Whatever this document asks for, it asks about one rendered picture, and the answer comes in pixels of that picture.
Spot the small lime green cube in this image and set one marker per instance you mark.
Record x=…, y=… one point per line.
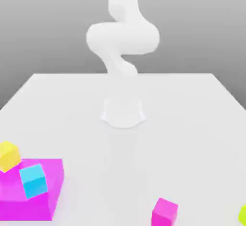
x=243, y=214

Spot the small magenta cube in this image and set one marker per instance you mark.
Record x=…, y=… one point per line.
x=164, y=212

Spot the large magenta box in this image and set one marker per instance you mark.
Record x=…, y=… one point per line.
x=11, y=208

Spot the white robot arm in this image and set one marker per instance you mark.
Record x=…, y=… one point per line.
x=123, y=38

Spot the small yellow cube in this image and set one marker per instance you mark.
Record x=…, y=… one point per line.
x=8, y=156

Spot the small cyan cube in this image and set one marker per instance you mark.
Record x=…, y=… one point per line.
x=34, y=181

